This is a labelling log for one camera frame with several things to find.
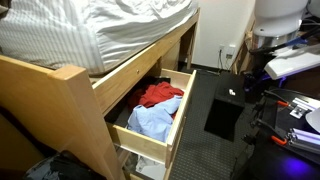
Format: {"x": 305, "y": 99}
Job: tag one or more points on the wooden drawer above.
{"x": 150, "y": 166}
{"x": 183, "y": 81}

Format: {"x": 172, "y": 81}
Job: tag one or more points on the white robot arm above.
{"x": 278, "y": 21}

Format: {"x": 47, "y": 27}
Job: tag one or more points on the red garment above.
{"x": 160, "y": 100}

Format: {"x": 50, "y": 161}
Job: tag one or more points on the light blue shirt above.
{"x": 154, "y": 122}

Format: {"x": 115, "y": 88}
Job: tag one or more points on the black mini fridge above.
{"x": 227, "y": 106}

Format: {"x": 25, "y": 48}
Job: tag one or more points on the white striped mattress bedding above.
{"x": 95, "y": 34}

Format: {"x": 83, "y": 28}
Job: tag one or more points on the black bag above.
{"x": 62, "y": 166}

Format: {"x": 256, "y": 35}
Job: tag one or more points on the wall power outlet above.
{"x": 226, "y": 51}

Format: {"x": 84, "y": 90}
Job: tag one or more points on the wooden bed frame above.
{"x": 65, "y": 108}

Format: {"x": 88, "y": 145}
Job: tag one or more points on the orange handled clamp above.
{"x": 280, "y": 100}
{"x": 274, "y": 135}

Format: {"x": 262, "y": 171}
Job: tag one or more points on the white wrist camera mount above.
{"x": 293, "y": 61}

